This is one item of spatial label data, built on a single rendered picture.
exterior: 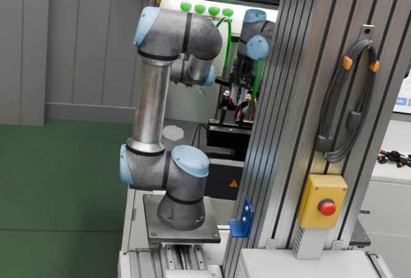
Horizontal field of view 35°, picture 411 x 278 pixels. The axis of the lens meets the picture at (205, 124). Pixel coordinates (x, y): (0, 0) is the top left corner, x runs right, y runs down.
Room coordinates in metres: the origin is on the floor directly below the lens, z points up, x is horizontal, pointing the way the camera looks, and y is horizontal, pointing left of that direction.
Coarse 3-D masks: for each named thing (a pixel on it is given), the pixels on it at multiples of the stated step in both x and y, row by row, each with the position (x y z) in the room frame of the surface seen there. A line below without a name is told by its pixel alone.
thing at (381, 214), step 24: (384, 144) 2.47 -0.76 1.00; (408, 144) 2.49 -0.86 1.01; (384, 192) 2.24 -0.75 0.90; (408, 192) 2.25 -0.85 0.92; (360, 216) 2.24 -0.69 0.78; (384, 216) 2.25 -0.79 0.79; (408, 216) 2.26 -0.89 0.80; (384, 240) 2.25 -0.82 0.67; (408, 240) 2.26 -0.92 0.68; (408, 264) 2.27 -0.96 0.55
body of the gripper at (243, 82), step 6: (240, 54) 2.09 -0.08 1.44; (246, 60) 2.07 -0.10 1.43; (252, 60) 2.07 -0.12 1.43; (240, 66) 2.12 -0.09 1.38; (246, 66) 2.07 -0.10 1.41; (234, 72) 2.09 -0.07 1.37; (240, 72) 2.07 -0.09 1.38; (246, 72) 2.07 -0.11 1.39; (252, 72) 2.10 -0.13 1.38; (234, 78) 2.08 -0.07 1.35; (240, 78) 2.07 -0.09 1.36; (246, 78) 2.07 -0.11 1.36; (252, 78) 2.09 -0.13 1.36; (240, 84) 2.07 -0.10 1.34; (246, 84) 2.07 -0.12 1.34; (252, 84) 2.09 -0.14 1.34
